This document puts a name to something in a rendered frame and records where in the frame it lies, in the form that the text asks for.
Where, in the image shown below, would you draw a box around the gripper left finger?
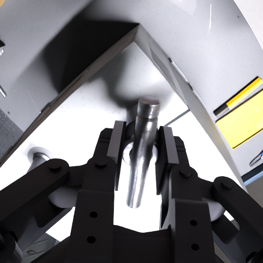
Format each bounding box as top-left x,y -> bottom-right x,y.
0,120 -> 127,263

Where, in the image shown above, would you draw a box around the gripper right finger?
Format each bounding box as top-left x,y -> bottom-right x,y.
155,125 -> 263,263

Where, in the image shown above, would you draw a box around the silver metal service key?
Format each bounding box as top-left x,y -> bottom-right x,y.
122,96 -> 161,208

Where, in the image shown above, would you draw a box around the grey round knob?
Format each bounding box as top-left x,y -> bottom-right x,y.
27,146 -> 54,171

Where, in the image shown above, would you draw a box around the blue flat strip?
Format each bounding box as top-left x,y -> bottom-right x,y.
241,164 -> 263,186

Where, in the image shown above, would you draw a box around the yellow flat card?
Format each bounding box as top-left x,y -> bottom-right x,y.
215,88 -> 263,150

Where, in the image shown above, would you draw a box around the grey checker plate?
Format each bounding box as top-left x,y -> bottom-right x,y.
0,108 -> 24,161

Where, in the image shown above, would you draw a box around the yellow black utility knife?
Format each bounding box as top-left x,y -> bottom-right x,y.
213,76 -> 263,118

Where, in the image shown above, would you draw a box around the blue handled pliers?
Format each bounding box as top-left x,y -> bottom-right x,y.
249,149 -> 263,167

